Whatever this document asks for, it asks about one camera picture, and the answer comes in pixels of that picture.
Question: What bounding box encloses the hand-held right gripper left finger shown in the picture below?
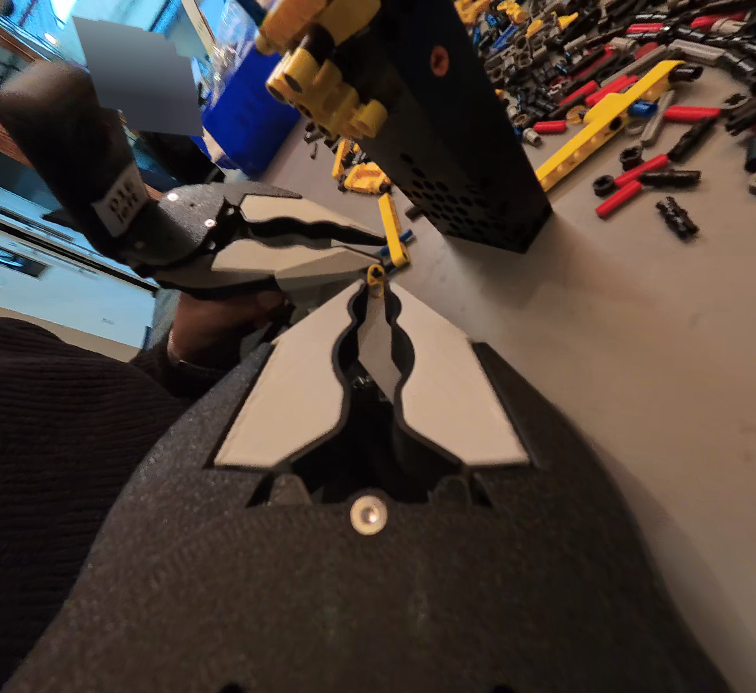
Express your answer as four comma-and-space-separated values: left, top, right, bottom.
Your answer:
213, 281, 368, 474

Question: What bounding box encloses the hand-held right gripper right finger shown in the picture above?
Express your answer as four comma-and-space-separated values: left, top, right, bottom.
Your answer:
383, 281, 532, 472

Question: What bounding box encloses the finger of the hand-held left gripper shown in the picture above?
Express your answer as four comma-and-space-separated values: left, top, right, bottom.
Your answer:
209, 244, 385, 295
238, 193, 387, 247

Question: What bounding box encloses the long yellow beam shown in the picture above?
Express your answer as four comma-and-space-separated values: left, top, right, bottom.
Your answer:
377, 192, 411, 268

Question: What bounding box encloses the black rectangular block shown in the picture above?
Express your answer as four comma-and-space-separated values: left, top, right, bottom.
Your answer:
348, 0, 553, 253

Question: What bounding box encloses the yellow toy brick assembly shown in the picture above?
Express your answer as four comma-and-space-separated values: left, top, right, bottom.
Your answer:
255, 0, 417, 139

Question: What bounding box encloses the person's left forearm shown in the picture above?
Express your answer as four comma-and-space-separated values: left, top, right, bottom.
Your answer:
127, 347, 225, 401

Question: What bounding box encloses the person's left hand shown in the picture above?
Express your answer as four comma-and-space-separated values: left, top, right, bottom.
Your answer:
168, 290, 296, 372

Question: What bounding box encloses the yellow rectangular panel brick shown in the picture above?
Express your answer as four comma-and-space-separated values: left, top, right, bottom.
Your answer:
343, 163, 392, 195

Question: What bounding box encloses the blue plastic bin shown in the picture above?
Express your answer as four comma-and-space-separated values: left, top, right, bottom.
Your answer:
198, 0, 302, 177

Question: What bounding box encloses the person's dark sweater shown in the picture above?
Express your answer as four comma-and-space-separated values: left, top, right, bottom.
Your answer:
0, 318, 237, 670

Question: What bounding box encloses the yellow angled beam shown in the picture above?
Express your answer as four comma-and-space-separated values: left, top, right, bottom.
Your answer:
534, 59, 686, 193

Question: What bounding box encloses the pile of black red pins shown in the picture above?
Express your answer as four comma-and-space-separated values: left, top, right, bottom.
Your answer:
520, 0, 756, 242

